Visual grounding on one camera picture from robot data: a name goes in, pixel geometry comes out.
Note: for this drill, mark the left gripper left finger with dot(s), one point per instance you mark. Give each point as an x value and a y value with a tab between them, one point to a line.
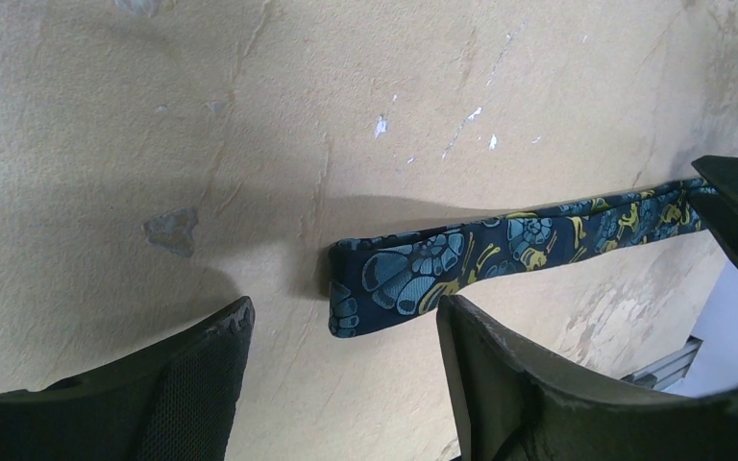
173	400

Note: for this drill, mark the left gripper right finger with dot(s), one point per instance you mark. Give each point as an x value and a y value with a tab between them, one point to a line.
513	399

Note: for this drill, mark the aluminium frame rail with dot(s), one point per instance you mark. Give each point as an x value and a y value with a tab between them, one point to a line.
669	370

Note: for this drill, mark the blue floral necktie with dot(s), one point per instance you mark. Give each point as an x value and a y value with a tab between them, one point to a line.
383	281

